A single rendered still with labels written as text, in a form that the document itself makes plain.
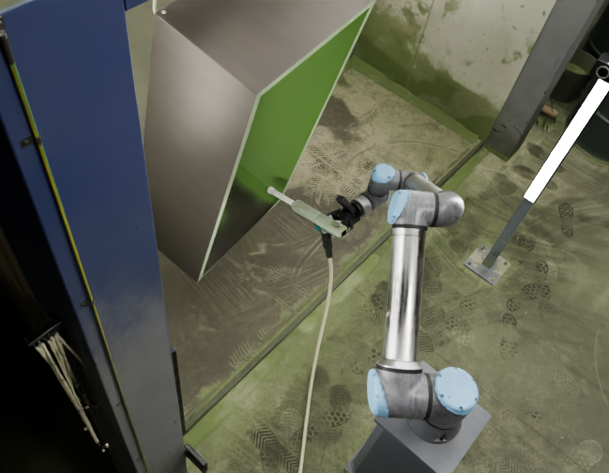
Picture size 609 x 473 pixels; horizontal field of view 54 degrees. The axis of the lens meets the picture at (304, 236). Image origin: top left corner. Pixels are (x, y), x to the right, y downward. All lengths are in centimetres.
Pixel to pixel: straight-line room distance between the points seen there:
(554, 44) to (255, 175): 176
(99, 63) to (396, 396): 147
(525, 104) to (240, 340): 214
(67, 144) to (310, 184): 276
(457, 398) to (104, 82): 152
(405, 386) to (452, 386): 15
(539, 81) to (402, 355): 217
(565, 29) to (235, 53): 225
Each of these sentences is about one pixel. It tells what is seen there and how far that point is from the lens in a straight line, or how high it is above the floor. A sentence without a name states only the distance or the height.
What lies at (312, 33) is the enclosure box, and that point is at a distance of 179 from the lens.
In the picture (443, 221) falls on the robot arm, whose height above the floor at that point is 117.
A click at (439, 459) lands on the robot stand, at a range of 222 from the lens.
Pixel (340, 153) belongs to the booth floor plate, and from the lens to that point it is 371.
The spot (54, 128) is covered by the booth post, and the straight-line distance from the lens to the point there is 80.
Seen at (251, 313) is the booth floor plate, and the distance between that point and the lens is 299.
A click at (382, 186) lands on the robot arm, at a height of 80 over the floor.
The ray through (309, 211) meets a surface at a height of 72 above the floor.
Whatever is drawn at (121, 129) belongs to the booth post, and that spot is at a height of 206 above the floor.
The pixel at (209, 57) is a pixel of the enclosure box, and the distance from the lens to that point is 163.
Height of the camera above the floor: 266
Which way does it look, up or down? 53 degrees down
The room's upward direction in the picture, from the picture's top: 11 degrees clockwise
